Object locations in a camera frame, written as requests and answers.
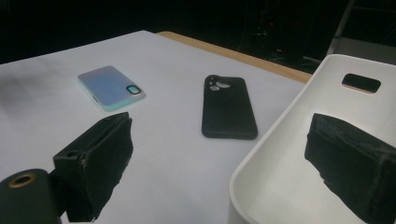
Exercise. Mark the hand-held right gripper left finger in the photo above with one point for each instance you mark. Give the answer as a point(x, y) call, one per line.
point(93, 165)

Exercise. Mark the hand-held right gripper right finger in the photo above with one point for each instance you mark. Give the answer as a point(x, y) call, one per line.
point(351, 165)

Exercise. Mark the white plastic bin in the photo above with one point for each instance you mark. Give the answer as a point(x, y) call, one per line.
point(280, 174)

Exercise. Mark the teal blue phone case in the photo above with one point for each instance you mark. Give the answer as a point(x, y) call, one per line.
point(109, 87)

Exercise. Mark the black phone case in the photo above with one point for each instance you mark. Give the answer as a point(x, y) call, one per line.
point(229, 115)

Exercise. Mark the white table mat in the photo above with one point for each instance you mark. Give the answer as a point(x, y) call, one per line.
point(171, 155)

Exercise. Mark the white metal stand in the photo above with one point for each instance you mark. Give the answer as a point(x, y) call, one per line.
point(361, 46)

